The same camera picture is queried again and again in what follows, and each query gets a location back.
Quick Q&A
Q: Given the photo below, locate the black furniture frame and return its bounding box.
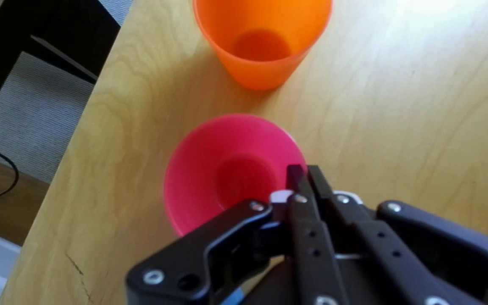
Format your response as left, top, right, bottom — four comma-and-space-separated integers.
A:
0, 0, 122, 135

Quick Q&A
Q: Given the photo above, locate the pink plastic cup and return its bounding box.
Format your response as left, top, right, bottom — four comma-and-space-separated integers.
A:
162, 112, 308, 239

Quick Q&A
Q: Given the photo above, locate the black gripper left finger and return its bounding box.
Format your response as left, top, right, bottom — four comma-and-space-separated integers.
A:
123, 163, 352, 305

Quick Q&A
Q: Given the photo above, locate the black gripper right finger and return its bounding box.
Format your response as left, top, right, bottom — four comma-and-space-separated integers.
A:
305, 164, 488, 305

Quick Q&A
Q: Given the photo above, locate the orange plastic cup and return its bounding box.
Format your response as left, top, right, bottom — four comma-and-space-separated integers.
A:
191, 0, 335, 93

